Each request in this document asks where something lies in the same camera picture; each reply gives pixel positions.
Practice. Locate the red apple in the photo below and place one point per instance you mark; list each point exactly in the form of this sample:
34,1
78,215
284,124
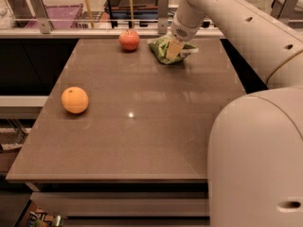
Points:
129,40

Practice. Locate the right metal rail bracket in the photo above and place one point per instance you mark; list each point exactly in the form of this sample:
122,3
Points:
285,13

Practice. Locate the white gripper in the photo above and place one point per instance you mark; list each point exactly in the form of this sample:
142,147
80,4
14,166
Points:
184,32

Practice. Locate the grey table drawer base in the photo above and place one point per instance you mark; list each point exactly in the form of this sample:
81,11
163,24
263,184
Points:
171,201

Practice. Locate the purple plastic crate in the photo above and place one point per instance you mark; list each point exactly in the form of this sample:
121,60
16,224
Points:
64,16

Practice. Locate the metal rail bracket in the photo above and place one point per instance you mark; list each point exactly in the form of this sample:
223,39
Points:
285,13
44,24
163,7

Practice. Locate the green jalapeno chip bag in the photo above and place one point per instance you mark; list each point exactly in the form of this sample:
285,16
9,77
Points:
160,46

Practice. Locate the left metal rail bracket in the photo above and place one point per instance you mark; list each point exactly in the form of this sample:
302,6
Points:
44,24

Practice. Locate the orange fruit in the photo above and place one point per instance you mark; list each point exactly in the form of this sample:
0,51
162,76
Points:
75,100

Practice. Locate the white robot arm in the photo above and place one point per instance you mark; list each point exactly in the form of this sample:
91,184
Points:
255,149

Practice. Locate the middle metal rail bracket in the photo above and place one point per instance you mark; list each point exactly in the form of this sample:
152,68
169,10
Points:
163,7

